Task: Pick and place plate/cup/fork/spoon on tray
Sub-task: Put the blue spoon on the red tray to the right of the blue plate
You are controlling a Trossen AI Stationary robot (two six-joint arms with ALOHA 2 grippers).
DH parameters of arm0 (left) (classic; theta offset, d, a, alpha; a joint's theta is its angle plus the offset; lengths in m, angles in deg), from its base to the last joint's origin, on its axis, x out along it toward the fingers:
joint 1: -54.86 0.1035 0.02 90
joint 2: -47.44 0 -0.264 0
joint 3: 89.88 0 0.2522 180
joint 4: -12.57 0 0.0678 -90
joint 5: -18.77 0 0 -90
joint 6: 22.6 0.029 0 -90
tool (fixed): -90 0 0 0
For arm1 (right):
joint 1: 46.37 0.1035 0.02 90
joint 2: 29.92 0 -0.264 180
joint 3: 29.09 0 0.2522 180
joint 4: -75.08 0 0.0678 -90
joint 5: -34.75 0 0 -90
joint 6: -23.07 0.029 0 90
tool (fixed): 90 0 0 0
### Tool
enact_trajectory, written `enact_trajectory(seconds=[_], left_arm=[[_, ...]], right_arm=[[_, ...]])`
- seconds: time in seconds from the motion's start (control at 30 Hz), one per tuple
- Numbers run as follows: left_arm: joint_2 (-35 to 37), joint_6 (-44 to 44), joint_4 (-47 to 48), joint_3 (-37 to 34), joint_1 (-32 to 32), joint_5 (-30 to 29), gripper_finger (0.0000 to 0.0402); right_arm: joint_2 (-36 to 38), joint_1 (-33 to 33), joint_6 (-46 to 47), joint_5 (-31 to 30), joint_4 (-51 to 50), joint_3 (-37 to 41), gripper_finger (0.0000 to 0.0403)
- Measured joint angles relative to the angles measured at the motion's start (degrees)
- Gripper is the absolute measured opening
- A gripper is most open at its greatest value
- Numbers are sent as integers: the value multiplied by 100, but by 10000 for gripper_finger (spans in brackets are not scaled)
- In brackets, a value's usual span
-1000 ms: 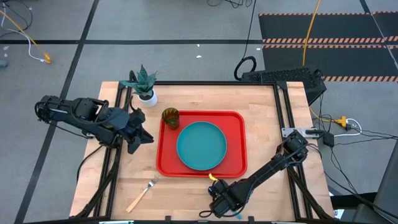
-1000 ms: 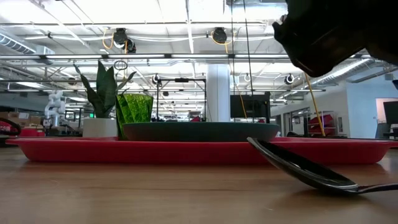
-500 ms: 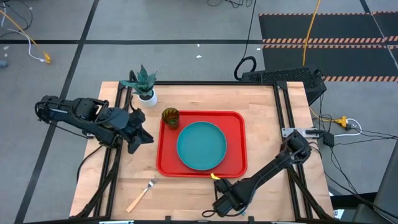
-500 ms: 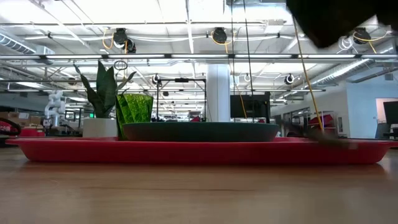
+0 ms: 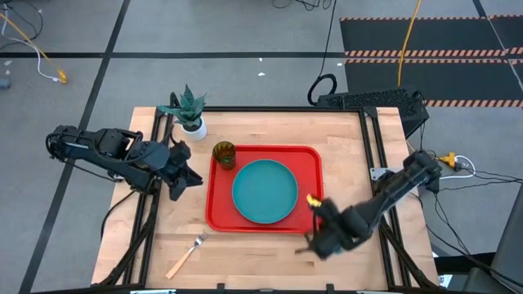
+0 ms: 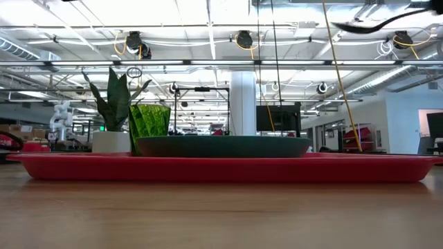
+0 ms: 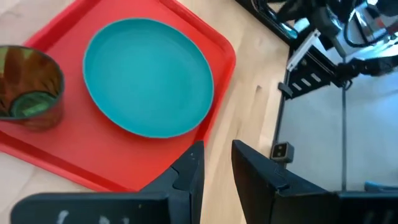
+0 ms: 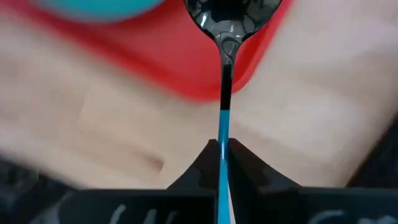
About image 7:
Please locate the red plastic tray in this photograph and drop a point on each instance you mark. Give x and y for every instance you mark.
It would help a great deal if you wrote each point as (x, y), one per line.
(93, 155)

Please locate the blue plastic object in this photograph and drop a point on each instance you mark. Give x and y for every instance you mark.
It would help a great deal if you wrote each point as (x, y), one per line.
(382, 187)

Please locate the teal round plate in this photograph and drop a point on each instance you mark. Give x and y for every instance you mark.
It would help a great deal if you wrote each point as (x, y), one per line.
(149, 77)

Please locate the small grey camera box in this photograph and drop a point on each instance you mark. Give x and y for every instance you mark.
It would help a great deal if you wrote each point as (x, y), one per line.
(282, 152)

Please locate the black bracket with white slots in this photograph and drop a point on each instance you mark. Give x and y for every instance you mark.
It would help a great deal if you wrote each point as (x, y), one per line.
(308, 79)

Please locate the thin grey metal pole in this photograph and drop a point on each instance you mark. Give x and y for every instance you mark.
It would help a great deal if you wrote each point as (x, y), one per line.
(344, 140)

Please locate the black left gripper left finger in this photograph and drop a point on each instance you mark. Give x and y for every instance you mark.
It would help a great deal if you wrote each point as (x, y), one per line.
(186, 186)

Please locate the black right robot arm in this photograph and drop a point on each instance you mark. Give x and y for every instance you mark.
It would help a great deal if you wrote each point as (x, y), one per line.
(370, 66)

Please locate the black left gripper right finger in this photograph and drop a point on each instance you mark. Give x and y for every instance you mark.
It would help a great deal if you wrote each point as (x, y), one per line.
(258, 186)

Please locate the white metal bracket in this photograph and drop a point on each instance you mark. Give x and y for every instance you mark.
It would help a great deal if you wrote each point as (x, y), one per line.
(303, 49)

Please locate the green textured glass cup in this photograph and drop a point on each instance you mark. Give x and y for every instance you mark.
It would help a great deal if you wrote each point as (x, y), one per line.
(31, 77)

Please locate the black table frame rail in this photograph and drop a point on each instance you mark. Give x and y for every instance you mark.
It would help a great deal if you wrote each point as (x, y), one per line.
(264, 15)

